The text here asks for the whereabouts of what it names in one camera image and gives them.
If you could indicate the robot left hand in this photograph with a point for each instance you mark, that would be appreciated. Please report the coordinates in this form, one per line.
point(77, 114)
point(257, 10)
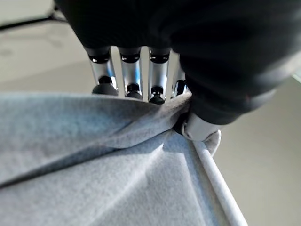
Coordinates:
point(164, 35)

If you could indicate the light grey fleece garment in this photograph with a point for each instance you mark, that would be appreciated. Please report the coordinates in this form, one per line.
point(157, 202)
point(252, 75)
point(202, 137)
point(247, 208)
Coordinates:
point(105, 164)

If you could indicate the black rack base bar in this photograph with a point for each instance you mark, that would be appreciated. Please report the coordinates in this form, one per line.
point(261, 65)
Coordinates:
point(28, 22)

